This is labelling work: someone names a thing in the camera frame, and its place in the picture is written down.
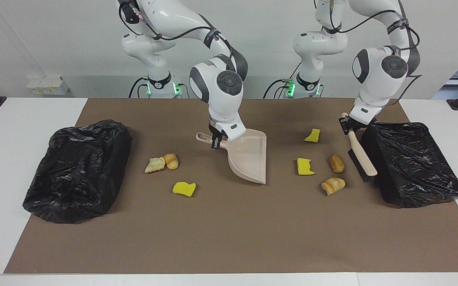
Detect beige brush black bristles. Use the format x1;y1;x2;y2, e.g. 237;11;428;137
340;112;378;183

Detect beige plastic dustpan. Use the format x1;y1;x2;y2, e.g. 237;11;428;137
196;128;268;185

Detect brown bread roll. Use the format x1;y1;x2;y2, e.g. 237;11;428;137
329;154;346;174

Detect striped golden croissant piece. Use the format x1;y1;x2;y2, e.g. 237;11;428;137
163;153;179;170

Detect yellow green sponge piece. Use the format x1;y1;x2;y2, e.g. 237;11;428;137
172;182;197;197

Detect pale croissant chunk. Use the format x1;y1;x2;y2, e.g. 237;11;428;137
321;177;346;196

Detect pale bread piece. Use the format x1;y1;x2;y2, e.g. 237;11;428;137
144;157;167;174

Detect taut black bag bin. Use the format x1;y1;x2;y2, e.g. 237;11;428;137
361;122;458;209

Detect crumpled black bag bin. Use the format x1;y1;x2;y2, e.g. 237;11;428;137
22;119;133;224

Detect brown paper mat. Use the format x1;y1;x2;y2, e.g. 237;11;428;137
4;98;458;274

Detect black left base cable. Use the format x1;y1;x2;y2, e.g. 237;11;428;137
263;60;303;99

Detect black base cable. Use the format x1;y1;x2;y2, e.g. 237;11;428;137
263;60;303;99
129;77;190;99

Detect black right base cable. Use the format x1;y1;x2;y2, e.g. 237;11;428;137
129;77;190;99

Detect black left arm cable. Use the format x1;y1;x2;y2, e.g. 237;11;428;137
314;0;422;106

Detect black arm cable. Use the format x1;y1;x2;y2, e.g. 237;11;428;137
118;0;238;72
314;0;422;106

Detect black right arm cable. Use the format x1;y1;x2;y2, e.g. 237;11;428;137
118;0;238;72

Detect white wall socket box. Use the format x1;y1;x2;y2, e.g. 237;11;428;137
26;75;70;96

